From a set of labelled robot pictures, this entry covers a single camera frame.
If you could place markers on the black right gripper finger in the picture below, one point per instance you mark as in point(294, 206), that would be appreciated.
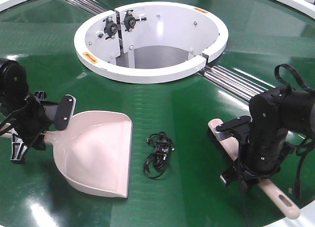
point(238, 128)
point(232, 174)

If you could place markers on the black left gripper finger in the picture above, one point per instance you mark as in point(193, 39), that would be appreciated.
point(60, 113)
point(19, 149)

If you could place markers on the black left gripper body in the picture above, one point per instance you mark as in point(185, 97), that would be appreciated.
point(29, 116)

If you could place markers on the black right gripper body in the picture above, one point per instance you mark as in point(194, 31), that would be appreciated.
point(262, 155)

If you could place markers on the pink plastic dustpan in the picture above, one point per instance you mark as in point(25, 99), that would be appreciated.
point(93, 152)

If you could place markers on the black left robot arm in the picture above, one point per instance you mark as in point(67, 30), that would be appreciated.
point(13, 76)

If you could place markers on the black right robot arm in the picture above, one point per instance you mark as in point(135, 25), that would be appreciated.
point(281, 108)

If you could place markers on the steel rollers right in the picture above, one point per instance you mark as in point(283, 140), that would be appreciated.
point(241, 84)

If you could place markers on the steel rollers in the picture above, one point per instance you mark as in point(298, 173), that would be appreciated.
point(241, 84)
point(90, 6)

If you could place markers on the steel rollers top left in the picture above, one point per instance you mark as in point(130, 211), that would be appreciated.
point(90, 6)

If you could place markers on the white outer rim right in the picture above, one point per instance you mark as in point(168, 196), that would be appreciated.
point(288, 0)

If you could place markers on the left black bearing mount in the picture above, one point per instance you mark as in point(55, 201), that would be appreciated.
point(110, 28)

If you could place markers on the black bearing mount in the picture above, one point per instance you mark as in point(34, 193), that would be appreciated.
point(110, 28)
point(130, 21)

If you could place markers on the right black bearing mount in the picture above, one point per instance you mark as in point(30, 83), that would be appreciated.
point(130, 21)

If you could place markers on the white central ring housing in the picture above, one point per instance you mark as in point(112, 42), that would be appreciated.
point(176, 41)

